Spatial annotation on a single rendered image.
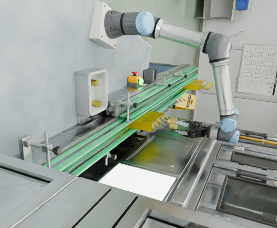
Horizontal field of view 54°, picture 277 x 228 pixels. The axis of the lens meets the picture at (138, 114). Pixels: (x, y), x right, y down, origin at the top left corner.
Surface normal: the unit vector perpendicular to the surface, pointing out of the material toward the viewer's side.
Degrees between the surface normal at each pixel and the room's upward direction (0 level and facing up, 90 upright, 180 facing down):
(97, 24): 90
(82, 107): 90
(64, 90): 0
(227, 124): 88
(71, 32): 0
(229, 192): 90
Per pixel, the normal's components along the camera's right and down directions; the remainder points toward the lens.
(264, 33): -0.41, 0.27
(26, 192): 0.03, -0.95
